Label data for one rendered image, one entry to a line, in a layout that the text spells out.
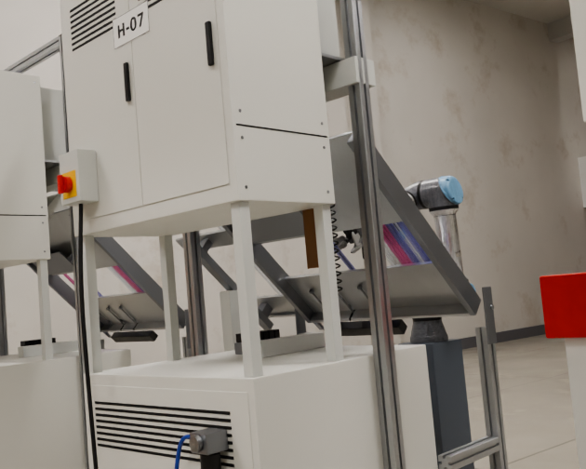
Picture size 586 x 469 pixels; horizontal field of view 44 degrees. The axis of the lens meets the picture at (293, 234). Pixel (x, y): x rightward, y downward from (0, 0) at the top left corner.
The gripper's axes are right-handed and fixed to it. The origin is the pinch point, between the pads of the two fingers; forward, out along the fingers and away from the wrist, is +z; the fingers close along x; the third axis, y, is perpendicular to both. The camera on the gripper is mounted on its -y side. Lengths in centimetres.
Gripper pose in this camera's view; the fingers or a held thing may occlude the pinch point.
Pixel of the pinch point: (341, 254)
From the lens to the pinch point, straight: 238.8
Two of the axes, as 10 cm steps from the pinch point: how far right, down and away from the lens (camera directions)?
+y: -4.4, -8.4, -3.1
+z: -5.4, 5.3, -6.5
